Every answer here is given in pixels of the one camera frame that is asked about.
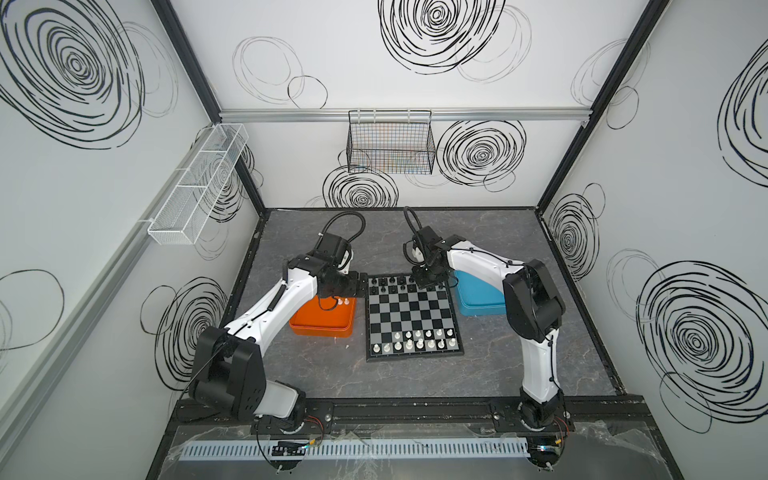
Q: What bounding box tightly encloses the black white chess board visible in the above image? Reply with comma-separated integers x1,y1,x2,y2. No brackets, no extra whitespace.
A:
365,273,464,362

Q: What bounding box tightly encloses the blue plastic tray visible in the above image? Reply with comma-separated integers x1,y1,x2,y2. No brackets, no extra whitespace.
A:
454,271,506,317

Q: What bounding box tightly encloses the orange plastic tray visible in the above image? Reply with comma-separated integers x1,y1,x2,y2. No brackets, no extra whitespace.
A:
289,296,357,338

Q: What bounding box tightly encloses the white slotted cable duct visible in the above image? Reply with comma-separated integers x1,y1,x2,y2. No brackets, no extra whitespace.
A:
178,438,530,461

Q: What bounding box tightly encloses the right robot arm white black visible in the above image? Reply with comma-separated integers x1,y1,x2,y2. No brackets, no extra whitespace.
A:
404,237,566,431

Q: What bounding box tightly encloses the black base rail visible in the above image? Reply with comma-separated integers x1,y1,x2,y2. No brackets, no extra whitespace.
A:
173,395,652,436

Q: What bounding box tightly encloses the black wire basket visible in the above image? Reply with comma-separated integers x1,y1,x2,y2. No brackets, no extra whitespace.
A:
345,109,437,175

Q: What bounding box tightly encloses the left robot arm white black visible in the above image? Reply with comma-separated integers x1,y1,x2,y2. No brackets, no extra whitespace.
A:
187,253,360,430

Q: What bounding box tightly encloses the white wire shelf basket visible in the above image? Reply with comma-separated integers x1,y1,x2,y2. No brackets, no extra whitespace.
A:
147,123,249,246

